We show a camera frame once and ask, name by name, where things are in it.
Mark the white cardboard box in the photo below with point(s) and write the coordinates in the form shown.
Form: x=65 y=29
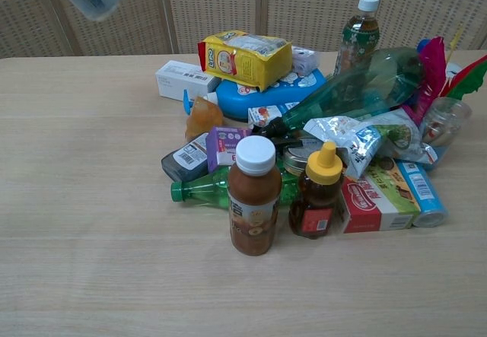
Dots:
x=182 y=80

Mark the woven wicker folding screen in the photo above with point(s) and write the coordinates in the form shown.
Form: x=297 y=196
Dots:
x=228 y=6

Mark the yellow snack box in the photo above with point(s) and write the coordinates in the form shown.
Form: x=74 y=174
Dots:
x=243 y=61

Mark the dark bottle with barcode label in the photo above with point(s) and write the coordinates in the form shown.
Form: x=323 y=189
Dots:
x=184 y=162

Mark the small purple box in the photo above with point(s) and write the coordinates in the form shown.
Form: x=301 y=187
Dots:
x=224 y=147

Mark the blue pump lotion bottle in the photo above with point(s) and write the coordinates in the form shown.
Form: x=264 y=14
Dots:
x=274 y=93

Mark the small green plastic bottle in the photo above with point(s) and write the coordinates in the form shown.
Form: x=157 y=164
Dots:
x=201 y=192

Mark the white squeeze tube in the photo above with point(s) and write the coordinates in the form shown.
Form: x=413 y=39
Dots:
x=266 y=114

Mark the small lavender box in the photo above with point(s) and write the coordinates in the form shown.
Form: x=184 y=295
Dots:
x=304 y=61

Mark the brown drink bottle white cap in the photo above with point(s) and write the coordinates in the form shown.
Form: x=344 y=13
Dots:
x=253 y=200

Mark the glass jar with metal lid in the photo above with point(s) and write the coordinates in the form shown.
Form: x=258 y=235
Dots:
x=298 y=158

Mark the tea bottle with white cap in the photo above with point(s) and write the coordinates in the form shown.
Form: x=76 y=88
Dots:
x=359 y=36

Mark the large green plastic bottle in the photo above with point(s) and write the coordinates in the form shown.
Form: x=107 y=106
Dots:
x=357 y=89

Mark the honey bottle with yellow cap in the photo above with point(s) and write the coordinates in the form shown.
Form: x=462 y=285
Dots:
x=316 y=196

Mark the silver foil snack bag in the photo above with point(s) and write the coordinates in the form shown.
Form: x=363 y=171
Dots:
x=365 y=139

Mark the red and green cardboard box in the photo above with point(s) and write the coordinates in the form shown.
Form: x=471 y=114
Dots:
x=376 y=204

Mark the colourful feather shuttlecock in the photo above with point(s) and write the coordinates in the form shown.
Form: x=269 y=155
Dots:
x=433 y=70

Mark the small clear glass jar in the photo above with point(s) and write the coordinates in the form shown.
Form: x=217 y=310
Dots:
x=447 y=122

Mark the light blue cylinder pack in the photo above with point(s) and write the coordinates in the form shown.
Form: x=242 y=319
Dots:
x=424 y=196

